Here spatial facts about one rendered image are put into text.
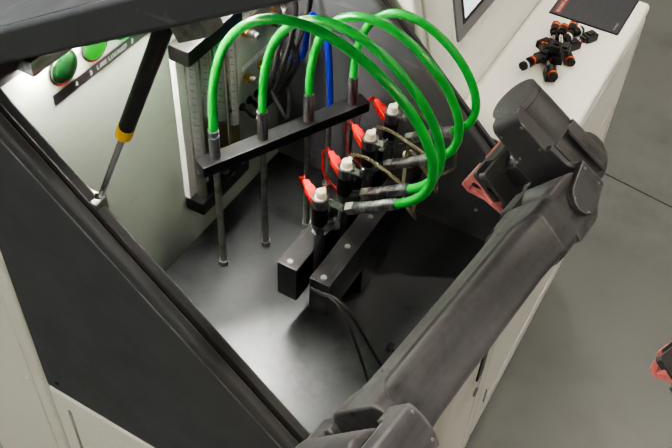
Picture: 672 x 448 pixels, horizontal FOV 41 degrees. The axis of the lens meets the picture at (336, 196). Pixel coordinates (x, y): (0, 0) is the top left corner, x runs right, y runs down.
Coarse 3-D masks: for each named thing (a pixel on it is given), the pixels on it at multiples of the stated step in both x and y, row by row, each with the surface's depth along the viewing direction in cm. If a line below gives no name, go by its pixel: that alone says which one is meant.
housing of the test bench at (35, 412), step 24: (0, 264) 127; (0, 288) 133; (0, 312) 139; (0, 336) 146; (24, 336) 140; (0, 360) 154; (24, 360) 148; (0, 384) 162; (24, 384) 155; (48, 384) 150; (0, 408) 172; (24, 408) 164; (48, 408) 156; (0, 432) 182; (24, 432) 174; (48, 432) 166
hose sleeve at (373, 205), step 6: (390, 198) 129; (396, 198) 129; (354, 204) 133; (360, 204) 132; (366, 204) 131; (372, 204) 131; (378, 204) 130; (384, 204) 129; (390, 204) 128; (354, 210) 133; (360, 210) 132; (366, 210) 132; (372, 210) 131; (378, 210) 130; (384, 210) 130; (390, 210) 129
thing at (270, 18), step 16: (256, 16) 119; (272, 16) 118; (288, 16) 116; (240, 32) 123; (320, 32) 115; (224, 48) 126; (352, 48) 114; (368, 64) 114; (384, 80) 114; (208, 96) 135; (400, 96) 115; (208, 112) 137; (416, 112) 116; (208, 128) 141; (416, 128) 116; (432, 144) 118; (432, 160) 118; (432, 176) 120
